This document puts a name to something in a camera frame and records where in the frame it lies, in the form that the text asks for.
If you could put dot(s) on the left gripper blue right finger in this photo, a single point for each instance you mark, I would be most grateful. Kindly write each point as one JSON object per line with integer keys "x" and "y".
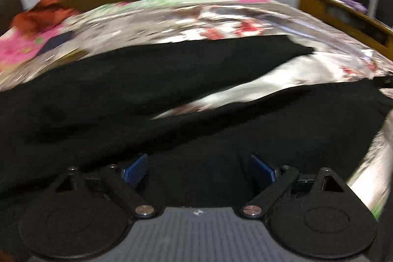
{"x": 262, "y": 170}

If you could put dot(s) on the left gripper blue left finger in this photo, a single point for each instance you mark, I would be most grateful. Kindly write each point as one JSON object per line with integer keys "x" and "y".
{"x": 134, "y": 173}

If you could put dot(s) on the black pants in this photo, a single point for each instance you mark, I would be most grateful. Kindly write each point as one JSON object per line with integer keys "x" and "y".
{"x": 79, "y": 217}

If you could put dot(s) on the floral satin quilt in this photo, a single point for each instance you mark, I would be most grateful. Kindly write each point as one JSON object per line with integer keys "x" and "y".
{"x": 230, "y": 34}

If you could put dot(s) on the dark blue flat booklet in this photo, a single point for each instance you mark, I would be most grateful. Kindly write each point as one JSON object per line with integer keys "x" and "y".
{"x": 56, "y": 41}

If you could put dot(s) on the pink floral bed sheet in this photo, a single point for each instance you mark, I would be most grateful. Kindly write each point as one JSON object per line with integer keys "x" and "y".
{"x": 17, "y": 48}

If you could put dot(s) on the wooden side table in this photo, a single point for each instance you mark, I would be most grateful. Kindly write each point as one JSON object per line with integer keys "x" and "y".
{"x": 357, "y": 25}

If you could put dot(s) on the red orange cloth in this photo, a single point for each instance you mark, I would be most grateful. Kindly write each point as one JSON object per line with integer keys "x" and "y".
{"x": 45, "y": 15}

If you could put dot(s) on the dark wooden headboard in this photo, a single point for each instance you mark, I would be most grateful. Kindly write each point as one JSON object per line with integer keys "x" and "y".
{"x": 8, "y": 10}

